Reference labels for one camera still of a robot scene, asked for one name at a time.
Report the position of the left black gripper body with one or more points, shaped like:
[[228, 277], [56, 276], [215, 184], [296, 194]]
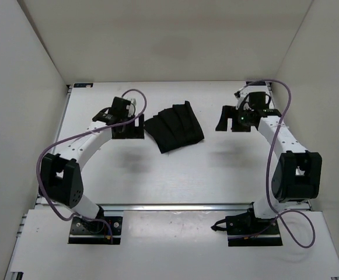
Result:
[[130, 123]]

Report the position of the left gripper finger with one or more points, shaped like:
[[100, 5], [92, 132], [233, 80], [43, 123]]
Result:
[[128, 134], [139, 123]]

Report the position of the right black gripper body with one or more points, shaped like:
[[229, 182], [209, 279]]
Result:
[[240, 123]]

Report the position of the black pleated skirt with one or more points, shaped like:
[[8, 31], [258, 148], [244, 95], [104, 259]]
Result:
[[174, 127]]

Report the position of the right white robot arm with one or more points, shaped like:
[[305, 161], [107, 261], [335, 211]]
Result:
[[297, 175]]

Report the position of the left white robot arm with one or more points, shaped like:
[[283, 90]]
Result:
[[59, 174]]

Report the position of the right corner label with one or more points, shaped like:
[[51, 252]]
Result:
[[256, 83]]

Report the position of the corner label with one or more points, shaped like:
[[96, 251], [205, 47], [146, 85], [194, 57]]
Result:
[[83, 85], [256, 83]]

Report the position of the left corner label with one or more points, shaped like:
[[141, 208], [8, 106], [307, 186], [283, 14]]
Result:
[[83, 85]]

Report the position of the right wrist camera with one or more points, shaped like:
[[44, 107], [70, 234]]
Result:
[[240, 90]]

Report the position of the aluminium rail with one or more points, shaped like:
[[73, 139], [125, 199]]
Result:
[[175, 207]]

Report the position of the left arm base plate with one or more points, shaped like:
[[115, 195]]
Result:
[[87, 232]]

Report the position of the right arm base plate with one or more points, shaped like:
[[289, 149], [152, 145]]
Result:
[[245, 230]]

